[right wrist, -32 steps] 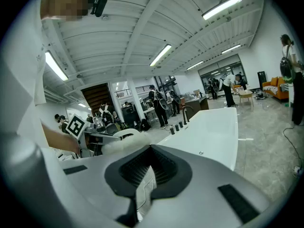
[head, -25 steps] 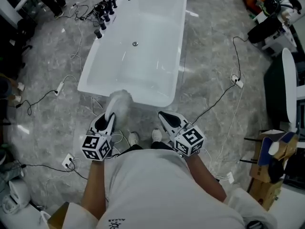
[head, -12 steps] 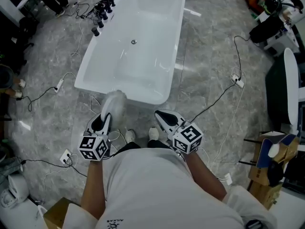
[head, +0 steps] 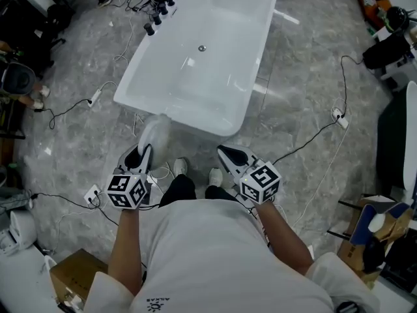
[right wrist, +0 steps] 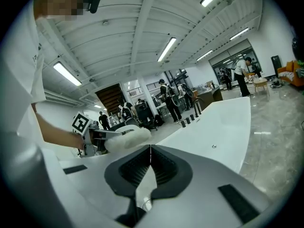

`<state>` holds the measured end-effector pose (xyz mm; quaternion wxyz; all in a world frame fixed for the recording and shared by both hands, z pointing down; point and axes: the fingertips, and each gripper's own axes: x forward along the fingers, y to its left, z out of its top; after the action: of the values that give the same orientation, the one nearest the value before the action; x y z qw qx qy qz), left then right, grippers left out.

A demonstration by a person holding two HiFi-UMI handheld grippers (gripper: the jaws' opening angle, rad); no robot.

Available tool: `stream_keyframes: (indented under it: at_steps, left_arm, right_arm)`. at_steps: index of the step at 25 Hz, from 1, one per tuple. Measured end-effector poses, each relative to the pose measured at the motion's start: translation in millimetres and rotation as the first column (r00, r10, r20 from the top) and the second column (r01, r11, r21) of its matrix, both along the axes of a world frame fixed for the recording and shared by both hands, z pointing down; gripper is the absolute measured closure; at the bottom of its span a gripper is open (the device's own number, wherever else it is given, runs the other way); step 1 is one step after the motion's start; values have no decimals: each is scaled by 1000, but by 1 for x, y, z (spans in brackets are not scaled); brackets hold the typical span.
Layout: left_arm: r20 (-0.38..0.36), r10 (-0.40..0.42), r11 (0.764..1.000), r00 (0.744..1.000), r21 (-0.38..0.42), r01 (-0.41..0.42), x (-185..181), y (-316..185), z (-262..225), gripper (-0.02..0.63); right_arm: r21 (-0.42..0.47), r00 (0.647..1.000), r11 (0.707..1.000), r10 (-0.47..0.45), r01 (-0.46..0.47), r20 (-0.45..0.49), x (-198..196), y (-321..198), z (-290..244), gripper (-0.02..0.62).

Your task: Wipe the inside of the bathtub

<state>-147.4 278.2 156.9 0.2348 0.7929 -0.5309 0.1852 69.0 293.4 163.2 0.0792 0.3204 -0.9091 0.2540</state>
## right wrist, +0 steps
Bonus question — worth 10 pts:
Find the person's left forearm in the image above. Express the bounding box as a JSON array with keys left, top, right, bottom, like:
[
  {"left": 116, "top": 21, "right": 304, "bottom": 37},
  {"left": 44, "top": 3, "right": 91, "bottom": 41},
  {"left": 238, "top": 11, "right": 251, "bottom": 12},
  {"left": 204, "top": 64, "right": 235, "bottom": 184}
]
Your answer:
[{"left": 30, "top": 103, "right": 85, "bottom": 150}]

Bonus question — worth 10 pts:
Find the orange sofa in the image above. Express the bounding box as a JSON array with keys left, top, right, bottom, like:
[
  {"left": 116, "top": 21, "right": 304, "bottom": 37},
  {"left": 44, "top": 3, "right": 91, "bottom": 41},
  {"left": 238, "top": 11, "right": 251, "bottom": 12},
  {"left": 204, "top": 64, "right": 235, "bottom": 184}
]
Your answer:
[{"left": 277, "top": 60, "right": 304, "bottom": 89}]

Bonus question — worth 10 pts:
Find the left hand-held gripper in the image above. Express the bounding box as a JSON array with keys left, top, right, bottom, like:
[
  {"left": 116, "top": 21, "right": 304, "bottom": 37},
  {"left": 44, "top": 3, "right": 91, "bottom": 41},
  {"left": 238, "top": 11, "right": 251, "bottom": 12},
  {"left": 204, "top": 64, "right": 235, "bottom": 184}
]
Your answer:
[{"left": 71, "top": 112, "right": 130, "bottom": 158}]

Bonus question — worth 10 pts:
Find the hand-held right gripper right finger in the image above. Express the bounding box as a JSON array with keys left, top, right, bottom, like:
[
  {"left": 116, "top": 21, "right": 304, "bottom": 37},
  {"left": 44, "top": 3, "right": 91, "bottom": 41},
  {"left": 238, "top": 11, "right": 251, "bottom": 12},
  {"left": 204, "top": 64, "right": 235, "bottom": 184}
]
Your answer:
[{"left": 151, "top": 144, "right": 283, "bottom": 228}]

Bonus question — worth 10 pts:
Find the person's head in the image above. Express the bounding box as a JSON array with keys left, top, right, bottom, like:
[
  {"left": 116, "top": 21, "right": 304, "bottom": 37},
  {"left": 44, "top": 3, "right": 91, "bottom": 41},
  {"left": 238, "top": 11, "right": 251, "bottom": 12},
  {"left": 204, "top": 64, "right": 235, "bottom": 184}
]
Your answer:
[{"left": 33, "top": 0, "right": 91, "bottom": 22}]

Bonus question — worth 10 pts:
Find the set of ceiling tube lights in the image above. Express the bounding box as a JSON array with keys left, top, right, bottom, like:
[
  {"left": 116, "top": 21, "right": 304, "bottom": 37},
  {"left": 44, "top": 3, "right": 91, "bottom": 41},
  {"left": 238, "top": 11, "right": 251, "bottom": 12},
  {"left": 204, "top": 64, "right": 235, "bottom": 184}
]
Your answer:
[{"left": 52, "top": 0, "right": 249, "bottom": 109}]

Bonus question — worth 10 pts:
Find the light wooden table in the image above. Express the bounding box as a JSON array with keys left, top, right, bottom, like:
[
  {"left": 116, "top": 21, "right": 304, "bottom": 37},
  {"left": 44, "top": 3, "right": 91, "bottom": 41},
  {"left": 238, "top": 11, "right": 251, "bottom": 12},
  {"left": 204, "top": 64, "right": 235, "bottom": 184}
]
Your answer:
[{"left": 253, "top": 77, "right": 271, "bottom": 97}]

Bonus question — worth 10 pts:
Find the brown wooden staircase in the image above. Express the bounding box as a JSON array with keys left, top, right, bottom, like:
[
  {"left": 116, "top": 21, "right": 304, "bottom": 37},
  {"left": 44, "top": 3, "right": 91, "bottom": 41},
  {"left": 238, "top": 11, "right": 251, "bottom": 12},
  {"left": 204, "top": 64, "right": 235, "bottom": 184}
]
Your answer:
[{"left": 95, "top": 83, "right": 124, "bottom": 116}]

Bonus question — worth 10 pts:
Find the black tall cabinet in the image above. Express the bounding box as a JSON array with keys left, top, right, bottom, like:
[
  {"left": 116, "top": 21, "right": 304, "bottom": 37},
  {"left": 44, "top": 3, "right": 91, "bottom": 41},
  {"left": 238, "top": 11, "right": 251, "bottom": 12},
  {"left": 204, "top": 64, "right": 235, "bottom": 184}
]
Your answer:
[{"left": 271, "top": 55, "right": 283, "bottom": 78}]

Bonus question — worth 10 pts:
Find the white fluffy cleaning mitt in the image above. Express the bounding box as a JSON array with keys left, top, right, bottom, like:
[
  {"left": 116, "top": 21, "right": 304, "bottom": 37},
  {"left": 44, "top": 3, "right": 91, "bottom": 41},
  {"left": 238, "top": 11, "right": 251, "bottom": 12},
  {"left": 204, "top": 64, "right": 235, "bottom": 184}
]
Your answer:
[{"left": 104, "top": 126, "right": 152, "bottom": 153}]

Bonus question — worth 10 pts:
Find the person's white shirt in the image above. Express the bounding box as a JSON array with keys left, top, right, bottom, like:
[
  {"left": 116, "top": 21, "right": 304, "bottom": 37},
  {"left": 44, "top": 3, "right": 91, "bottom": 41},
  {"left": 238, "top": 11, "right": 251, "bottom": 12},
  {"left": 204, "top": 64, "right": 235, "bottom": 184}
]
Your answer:
[{"left": 0, "top": 0, "right": 47, "bottom": 142}]

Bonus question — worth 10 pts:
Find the white bathtub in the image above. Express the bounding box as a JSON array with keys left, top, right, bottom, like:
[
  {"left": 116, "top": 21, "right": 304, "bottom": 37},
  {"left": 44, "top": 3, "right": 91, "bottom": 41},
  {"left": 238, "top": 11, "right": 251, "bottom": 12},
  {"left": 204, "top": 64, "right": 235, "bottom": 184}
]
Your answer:
[{"left": 57, "top": 96, "right": 252, "bottom": 175}]

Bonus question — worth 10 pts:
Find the dark wooden counter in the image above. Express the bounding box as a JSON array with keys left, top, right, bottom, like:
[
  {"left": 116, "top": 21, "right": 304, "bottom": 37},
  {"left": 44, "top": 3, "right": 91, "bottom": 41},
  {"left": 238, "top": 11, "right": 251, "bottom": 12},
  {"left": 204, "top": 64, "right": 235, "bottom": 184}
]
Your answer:
[{"left": 196, "top": 85, "right": 224, "bottom": 111}]

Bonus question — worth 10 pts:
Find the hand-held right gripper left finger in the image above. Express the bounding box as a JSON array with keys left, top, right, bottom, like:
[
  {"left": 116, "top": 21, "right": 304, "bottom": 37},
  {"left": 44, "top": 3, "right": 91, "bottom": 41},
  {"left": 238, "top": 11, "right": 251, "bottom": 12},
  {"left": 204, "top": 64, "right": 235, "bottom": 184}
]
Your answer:
[{"left": 2, "top": 145, "right": 151, "bottom": 228}]

